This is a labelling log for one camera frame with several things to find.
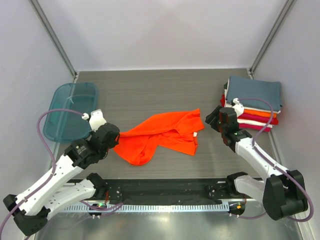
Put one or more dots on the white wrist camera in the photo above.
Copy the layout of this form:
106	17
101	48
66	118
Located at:
237	106
95	119

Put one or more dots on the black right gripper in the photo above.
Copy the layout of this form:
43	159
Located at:
213	117

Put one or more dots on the orange t-shirt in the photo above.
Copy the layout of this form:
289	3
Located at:
176	130
249	113

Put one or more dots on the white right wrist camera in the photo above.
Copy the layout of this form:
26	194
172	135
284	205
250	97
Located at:
237	106

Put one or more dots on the folded blue-grey t-shirt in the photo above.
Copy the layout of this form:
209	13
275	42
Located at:
241	82

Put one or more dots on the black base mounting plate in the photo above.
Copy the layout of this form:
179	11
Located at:
168	192

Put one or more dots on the slotted grey cable duct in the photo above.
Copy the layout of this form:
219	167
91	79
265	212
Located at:
82	208

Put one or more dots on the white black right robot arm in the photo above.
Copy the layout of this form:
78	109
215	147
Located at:
281	191

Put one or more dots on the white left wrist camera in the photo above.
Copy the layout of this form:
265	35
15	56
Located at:
95	119

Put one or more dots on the folded orange t-shirt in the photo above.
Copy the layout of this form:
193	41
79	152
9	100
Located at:
249	113

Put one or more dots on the right aluminium frame post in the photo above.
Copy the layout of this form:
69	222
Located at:
280	19

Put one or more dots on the left aluminium frame post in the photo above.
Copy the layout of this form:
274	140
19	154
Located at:
54	38

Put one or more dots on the teal plastic bin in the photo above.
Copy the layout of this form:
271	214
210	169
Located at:
64	126

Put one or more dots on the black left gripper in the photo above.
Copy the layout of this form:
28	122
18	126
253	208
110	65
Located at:
113	136

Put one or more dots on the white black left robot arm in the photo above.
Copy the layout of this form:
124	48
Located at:
33	208

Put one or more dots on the aluminium frame post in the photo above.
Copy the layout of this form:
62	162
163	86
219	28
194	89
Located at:
54	38
280	19

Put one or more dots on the folded magenta t-shirt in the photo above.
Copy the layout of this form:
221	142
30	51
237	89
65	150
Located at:
257	118

